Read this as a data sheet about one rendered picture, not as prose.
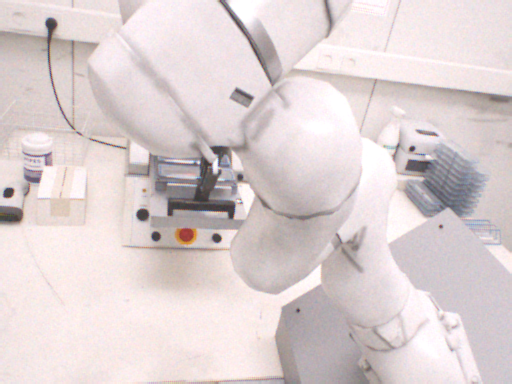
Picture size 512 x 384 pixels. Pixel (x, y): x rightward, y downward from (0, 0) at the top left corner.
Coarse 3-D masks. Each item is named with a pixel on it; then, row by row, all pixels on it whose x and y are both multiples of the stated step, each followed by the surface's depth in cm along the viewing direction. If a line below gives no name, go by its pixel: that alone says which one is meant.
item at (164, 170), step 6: (162, 168) 115; (168, 168) 115; (174, 168) 116; (180, 168) 116; (186, 168) 117; (192, 168) 117; (198, 168) 118; (162, 174) 112; (168, 174) 112; (174, 174) 113; (180, 174) 113; (186, 174) 114; (192, 174) 115; (198, 174) 115; (222, 174) 117; (228, 174) 118
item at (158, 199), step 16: (160, 192) 111; (176, 192) 108; (192, 192) 109; (224, 192) 111; (160, 208) 105; (240, 208) 111; (160, 224) 104; (176, 224) 104; (192, 224) 105; (208, 224) 106; (224, 224) 107; (240, 224) 108
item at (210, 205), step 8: (168, 200) 102; (176, 200) 102; (184, 200) 102; (192, 200) 103; (200, 200) 103; (208, 200) 104; (216, 200) 105; (224, 200) 105; (232, 200) 106; (168, 208) 102; (176, 208) 102; (184, 208) 103; (192, 208) 103; (200, 208) 103; (208, 208) 104; (216, 208) 104; (224, 208) 105; (232, 208) 105; (232, 216) 106
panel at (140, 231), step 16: (144, 192) 125; (240, 192) 132; (144, 208) 126; (144, 224) 126; (144, 240) 127; (160, 240) 128; (176, 240) 129; (192, 240) 130; (208, 240) 131; (224, 240) 132
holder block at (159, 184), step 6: (156, 156) 122; (156, 162) 119; (162, 162) 119; (156, 168) 116; (222, 168) 122; (228, 168) 123; (156, 174) 113; (156, 180) 111; (162, 180) 111; (168, 180) 112; (174, 180) 112; (180, 180) 113; (186, 180) 113; (192, 180) 114; (234, 180) 117; (156, 186) 111; (162, 186) 112; (234, 186) 115; (234, 192) 116
